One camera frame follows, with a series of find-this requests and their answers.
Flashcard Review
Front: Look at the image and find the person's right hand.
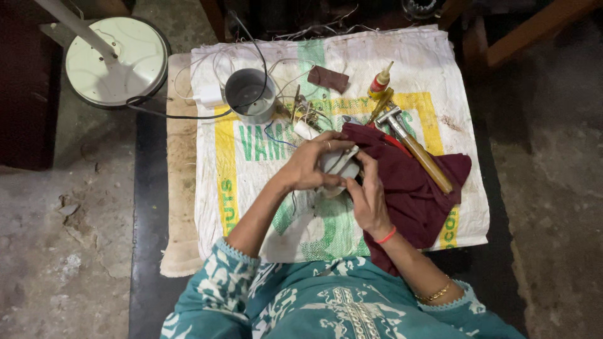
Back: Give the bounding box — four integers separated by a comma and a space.
346, 151, 397, 241

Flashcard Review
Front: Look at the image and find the person's left hand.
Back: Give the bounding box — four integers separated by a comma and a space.
278, 131, 357, 192

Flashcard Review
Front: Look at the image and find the white grey small appliance part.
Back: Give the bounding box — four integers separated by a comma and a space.
315, 145, 362, 198

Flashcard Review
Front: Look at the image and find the red wrist band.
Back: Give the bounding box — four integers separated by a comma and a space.
374, 225, 398, 245

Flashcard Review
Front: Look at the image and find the white small cylinder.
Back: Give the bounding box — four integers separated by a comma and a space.
292, 121, 322, 141

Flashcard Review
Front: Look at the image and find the maroon cloth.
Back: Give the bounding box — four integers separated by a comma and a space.
341, 122, 473, 277

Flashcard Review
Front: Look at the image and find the white woven printed sack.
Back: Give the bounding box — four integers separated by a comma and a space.
190, 26, 491, 264

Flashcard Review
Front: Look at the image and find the grey metal cup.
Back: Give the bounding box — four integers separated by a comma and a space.
224, 68, 278, 125

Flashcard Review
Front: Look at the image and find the brown sandpaper piece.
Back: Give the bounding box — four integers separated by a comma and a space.
307, 65, 350, 94

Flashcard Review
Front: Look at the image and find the teal white patterned garment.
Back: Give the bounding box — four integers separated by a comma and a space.
160, 237, 526, 339

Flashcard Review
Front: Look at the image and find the red yellow glue bottle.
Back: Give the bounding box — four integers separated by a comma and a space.
367, 61, 395, 100

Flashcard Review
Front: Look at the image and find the white charger adapter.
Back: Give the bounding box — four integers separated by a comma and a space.
193, 84, 226, 109

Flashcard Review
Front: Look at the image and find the beige cloth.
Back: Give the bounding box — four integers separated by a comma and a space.
160, 52, 204, 278

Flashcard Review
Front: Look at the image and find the white round fan base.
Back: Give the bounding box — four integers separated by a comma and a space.
64, 16, 170, 110

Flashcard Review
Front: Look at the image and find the wooden furniture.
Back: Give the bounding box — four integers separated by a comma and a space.
438, 0, 603, 72

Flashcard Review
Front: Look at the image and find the white fan pole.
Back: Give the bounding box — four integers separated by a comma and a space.
33, 0, 119, 61

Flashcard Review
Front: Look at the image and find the dark cabinet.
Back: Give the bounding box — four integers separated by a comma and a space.
0, 0, 64, 171

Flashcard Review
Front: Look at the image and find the blue wire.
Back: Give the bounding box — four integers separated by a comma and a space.
263, 120, 298, 149

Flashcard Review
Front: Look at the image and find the heap of wires and parts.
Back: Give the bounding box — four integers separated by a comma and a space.
278, 84, 336, 137

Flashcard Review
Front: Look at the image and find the red handled tool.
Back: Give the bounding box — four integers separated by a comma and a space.
367, 122, 414, 159

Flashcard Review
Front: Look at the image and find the hammer with wooden handle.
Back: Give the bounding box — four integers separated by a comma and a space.
375, 106, 454, 195

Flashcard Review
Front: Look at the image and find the yellow handled tool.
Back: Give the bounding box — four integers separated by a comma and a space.
367, 87, 395, 126

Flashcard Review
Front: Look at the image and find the gold bracelet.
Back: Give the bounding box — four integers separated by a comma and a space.
414, 277, 453, 303

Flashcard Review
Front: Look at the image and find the black cable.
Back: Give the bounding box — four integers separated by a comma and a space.
125, 10, 269, 120

